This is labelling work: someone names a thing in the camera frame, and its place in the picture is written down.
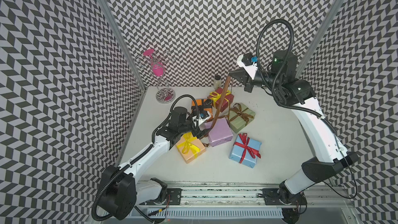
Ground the purple gift box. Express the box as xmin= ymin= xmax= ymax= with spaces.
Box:
xmin=208 ymin=118 xmax=233 ymax=147

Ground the brown ribbon of purple box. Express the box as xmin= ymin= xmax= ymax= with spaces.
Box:
xmin=204 ymin=76 xmax=231 ymax=131

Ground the blue gift box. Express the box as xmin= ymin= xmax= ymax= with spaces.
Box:
xmin=229 ymin=133 xmax=262 ymax=169

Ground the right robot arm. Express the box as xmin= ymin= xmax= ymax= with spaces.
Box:
xmin=229 ymin=51 xmax=359 ymax=205

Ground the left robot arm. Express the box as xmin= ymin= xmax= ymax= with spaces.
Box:
xmin=91 ymin=107 xmax=211 ymax=222

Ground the yellow ribbon on peach box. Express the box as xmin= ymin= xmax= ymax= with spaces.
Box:
xmin=177 ymin=132 xmax=201 ymax=158

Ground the peach gift box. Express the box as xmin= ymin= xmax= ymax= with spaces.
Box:
xmin=176 ymin=132 xmax=206 ymax=164

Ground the orange gift box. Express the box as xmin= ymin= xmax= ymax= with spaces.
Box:
xmin=191 ymin=98 xmax=212 ymax=118

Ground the brown ribbon on green box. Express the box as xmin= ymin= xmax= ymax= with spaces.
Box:
xmin=229 ymin=103 xmax=255 ymax=125

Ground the green gift box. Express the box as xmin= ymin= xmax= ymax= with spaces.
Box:
xmin=229 ymin=103 xmax=256 ymax=133

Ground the black printed ribbon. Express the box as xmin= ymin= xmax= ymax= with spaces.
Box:
xmin=191 ymin=99 xmax=212 ymax=114

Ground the yellow ribbon on maroon box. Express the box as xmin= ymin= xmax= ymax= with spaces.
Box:
xmin=208 ymin=90 xmax=231 ymax=107

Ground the maroon gift box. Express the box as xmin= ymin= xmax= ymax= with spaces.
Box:
xmin=208 ymin=88 xmax=234 ymax=112

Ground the white spice shaker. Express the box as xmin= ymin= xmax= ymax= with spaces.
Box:
xmin=213 ymin=75 xmax=222 ymax=90

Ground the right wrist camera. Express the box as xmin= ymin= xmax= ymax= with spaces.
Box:
xmin=237 ymin=52 xmax=258 ymax=80

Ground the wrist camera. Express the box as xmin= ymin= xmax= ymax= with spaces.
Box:
xmin=237 ymin=52 xmax=258 ymax=80
xmin=192 ymin=110 xmax=211 ymax=127

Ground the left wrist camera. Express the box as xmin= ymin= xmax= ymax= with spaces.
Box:
xmin=192 ymin=110 xmax=211 ymax=127

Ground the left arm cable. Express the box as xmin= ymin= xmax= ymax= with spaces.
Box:
xmin=151 ymin=94 xmax=200 ymax=138

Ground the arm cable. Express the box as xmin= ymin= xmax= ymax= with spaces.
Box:
xmin=255 ymin=18 xmax=295 ymax=106
xmin=151 ymin=94 xmax=200 ymax=138

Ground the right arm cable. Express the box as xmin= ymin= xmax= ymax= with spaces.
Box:
xmin=255 ymin=18 xmax=295 ymax=106

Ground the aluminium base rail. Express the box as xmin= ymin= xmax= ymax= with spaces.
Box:
xmin=136 ymin=181 xmax=355 ymax=209

